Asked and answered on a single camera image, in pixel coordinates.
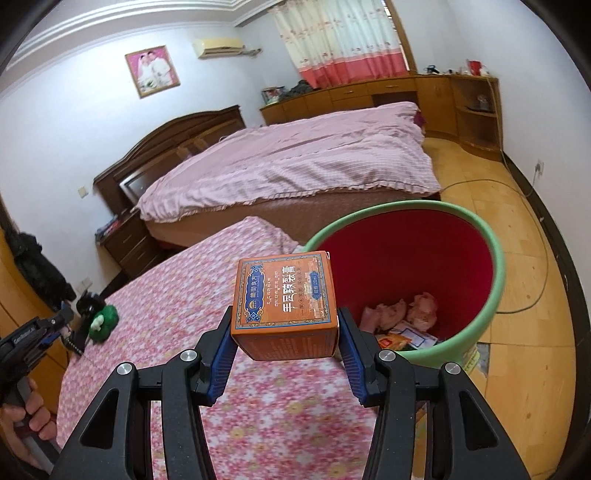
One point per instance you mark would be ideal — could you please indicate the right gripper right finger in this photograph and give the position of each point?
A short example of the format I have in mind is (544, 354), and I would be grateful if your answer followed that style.
(465, 439)

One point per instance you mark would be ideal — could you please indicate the silver foil wrapper on floor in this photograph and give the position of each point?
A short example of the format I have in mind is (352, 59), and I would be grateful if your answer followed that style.
(470, 359)

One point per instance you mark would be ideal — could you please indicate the framed wedding photo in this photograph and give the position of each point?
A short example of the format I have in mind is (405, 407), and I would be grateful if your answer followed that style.
(152, 71)

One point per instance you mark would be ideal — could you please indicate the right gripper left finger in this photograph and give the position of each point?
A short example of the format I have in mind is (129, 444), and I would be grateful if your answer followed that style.
(112, 440)

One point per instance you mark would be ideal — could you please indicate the black jacket hanging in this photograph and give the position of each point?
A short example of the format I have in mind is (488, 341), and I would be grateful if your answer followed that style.
(43, 277)

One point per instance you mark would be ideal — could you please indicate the wall air conditioner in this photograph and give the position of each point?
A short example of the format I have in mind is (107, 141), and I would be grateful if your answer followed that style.
(223, 47)

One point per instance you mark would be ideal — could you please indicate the orange cardboard box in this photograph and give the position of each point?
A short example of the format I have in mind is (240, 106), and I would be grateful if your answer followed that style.
(284, 307)

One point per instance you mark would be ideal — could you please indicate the pink floral tablecloth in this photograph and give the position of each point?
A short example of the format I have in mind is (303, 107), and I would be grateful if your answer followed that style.
(284, 310)

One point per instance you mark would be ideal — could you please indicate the red bin with green rim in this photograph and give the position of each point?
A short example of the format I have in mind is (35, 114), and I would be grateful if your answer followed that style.
(398, 250)

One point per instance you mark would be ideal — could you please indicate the person's left hand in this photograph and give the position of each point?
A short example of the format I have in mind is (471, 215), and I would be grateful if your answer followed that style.
(35, 416)

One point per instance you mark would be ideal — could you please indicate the dark wooden nightstand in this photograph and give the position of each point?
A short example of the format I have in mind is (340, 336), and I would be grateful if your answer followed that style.
(128, 241)

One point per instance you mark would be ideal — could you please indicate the pink crumpled trash in bin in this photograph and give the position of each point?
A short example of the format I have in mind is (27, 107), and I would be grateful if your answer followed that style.
(421, 314)

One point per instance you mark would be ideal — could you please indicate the dark wooden headboard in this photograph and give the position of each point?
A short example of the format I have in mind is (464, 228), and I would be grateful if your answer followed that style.
(164, 148)

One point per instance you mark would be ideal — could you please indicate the green toy with white piece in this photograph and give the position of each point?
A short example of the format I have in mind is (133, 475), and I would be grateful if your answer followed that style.
(103, 324)

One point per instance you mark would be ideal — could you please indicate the pink bed quilt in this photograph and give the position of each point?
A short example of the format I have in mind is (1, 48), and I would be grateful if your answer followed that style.
(357, 150)

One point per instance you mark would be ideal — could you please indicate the white and red curtain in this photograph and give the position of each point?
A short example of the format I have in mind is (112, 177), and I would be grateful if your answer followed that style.
(334, 43)

